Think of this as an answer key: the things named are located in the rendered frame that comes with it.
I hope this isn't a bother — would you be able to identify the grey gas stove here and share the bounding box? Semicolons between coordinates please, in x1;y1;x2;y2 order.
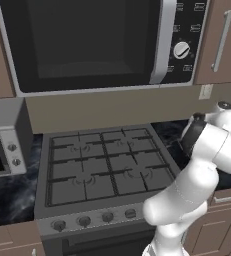
33;123;182;256

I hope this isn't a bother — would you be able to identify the dark stove knob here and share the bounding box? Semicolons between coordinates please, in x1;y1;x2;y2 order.
52;219;67;233
77;215;92;228
124;208;137;219
101;211;115;223

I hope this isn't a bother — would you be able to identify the black and silver microwave oven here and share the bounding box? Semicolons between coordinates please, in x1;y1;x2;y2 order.
0;0;211;98

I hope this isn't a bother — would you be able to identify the white microwave dial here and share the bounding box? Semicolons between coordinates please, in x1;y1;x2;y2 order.
172;41;191;60

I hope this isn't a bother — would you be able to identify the silver toaster oven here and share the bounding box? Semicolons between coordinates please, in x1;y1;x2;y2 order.
0;98;34;178

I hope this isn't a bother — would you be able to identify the black oven door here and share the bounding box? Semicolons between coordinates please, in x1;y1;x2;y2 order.
61;229;159;256

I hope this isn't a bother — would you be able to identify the brown drawer front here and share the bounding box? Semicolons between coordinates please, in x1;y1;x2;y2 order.
208;186;231;208

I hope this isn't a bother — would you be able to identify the brown base cupboard door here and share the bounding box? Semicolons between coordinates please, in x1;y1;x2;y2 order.
182;203;231;256

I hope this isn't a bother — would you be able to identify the brown base cupboard front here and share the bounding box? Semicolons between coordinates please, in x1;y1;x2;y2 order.
0;219;47;256

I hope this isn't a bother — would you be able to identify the white wall socket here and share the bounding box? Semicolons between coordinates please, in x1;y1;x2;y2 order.
198;84;214;101

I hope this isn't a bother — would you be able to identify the silver microwave door handle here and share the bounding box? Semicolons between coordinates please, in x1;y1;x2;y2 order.
149;0;178;85

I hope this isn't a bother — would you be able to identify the silver drawer handle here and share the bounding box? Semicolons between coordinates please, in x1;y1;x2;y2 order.
213;192;231;205

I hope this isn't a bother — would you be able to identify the silver cupboard door handle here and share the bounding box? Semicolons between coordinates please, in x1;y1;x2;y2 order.
211;9;231;73

